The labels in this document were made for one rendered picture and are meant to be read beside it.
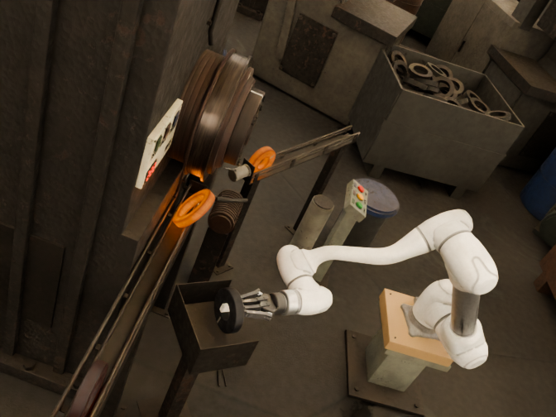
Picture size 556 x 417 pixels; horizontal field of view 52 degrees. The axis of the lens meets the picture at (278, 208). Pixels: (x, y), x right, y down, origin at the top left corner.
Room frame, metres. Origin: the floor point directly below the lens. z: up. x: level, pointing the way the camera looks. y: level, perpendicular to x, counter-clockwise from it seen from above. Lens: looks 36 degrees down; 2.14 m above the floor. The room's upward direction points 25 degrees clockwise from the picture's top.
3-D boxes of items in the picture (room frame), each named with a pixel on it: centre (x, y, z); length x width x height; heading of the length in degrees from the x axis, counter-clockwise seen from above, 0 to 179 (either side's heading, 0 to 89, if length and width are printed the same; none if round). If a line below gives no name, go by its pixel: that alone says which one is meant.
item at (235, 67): (1.75, 0.32, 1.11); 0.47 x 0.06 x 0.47; 5
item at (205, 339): (1.28, 0.04, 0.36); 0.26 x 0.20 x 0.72; 40
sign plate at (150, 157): (1.41, 0.40, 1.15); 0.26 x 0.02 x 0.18; 5
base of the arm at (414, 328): (2.04, -0.82, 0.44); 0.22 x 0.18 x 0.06; 21
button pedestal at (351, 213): (2.49, -0.35, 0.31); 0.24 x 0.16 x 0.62; 5
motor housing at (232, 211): (2.09, 0.22, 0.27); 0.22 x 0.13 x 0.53; 5
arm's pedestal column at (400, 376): (2.03, -0.83, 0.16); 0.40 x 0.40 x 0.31; 11
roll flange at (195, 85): (1.75, 0.41, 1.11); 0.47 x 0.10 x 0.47; 5
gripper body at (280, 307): (1.44, -0.12, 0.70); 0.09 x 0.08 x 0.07; 130
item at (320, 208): (2.44, -0.20, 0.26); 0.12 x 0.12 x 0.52
